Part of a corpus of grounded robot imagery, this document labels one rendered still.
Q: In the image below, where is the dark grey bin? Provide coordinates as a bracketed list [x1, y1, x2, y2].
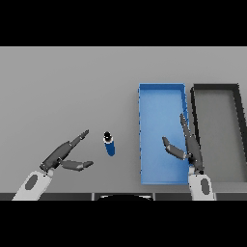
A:
[190, 83, 247, 184]

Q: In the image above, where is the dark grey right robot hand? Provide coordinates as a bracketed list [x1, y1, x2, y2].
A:
[161, 112, 205, 176]

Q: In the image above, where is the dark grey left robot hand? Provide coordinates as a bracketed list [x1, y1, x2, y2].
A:
[39, 129, 95, 174]

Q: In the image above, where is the blue bin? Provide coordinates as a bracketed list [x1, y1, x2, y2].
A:
[137, 82, 191, 186]

